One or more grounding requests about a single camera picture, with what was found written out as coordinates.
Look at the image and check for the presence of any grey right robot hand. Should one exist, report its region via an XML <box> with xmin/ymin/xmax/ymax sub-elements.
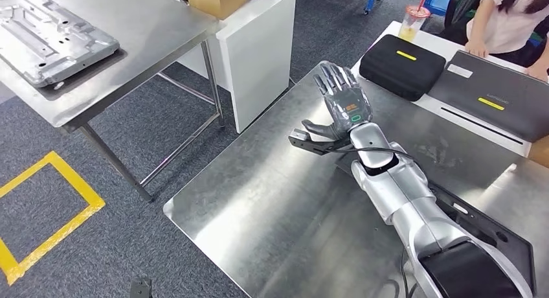
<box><xmin>301</xmin><ymin>60</ymin><xmax>373</xmax><ymax>141</ymax></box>

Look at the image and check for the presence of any black case with yellow mark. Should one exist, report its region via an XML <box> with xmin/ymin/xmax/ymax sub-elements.
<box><xmin>359</xmin><ymin>34</ymin><xmax>447</xmax><ymax>102</ymax></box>

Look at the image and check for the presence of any white cabinet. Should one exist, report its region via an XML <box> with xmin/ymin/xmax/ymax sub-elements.
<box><xmin>146</xmin><ymin>0</ymin><xmax>298</xmax><ymax>134</ymax></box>

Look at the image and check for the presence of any plastic cup with red straw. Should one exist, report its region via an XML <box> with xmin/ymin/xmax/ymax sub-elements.
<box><xmin>398</xmin><ymin>0</ymin><xmax>432</xmax><ymax>43</ymax></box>

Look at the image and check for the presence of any stainless steel table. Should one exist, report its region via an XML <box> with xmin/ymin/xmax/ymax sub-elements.
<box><xmin>162</xmin><ymin>62</ymin><xmax>549</xmax><ymax>298</ymax></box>
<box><xmin>0</xmin><ymin>0</ymin><xmax>227</xmax><ymax>204</ymax></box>

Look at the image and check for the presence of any black office chair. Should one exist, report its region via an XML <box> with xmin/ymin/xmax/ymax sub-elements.
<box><xmin>443</xmin><ymin>0</ymin><xmax>484</xmax><ymax>42</ymax></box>

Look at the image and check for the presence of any grey case with yellow mark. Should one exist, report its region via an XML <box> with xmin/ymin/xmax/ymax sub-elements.
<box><xmin>428</xmin><ymin>50</ymin><xmax>549</xmax><ymax>144</ymax></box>

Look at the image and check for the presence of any person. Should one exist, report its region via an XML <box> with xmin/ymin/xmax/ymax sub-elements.
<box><xmin>465</xmin><ymin>0</ymin><xmax>549</xmax><ymax>84</ymax></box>

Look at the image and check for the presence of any yellow floor tape square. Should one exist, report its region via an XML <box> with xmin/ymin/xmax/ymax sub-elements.
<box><xmin>0</xmin><ymin>150</ymin><xmax>106</xmax><ymax>286</ymax></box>

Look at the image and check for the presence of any grey stamped metal panel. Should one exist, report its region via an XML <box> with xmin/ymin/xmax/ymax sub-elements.
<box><xmin>0</xmin><ymin>0</ymin><xmax>121</xmax><ymax>90</ymax></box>

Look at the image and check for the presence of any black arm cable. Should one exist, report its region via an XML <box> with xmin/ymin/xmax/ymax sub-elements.
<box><xmin>339</xmin><ymin>146</ymin><xmax>418</xmax><ymax>162</ymax></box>

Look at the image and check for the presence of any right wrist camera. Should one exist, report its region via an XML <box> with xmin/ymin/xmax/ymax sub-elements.
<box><xmin>288</xmin><ymin>128</ymin><xmax>351</xmax><ymax>157</ymax></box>

